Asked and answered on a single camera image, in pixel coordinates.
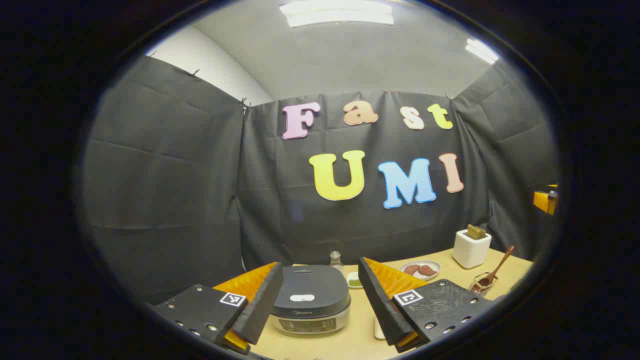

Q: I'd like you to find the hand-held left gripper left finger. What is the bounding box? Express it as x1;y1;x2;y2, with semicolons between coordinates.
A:
150;261;284;356

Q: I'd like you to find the white toaster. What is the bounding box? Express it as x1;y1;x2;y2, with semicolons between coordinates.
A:
452;229;492;269

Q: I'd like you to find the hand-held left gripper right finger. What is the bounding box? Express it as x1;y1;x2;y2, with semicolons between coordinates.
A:
358;257;496;354

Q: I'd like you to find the small ceiling light panel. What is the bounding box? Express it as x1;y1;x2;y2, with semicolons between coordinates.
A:
465;37;501;66

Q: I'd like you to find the large ceiling light panel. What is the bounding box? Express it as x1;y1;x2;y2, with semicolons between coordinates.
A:
279;0;395;29

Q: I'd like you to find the black backdrop cloth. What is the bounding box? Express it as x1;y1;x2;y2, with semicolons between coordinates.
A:
82;55;560;306

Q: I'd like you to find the white oval plate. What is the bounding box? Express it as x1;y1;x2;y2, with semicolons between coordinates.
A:
400;260;442;281

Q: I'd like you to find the brown wooden spoon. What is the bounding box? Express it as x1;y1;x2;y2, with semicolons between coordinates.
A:
477;245;516;290

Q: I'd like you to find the dark grey rice cooker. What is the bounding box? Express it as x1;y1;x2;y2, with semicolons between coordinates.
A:
270;265;352;337

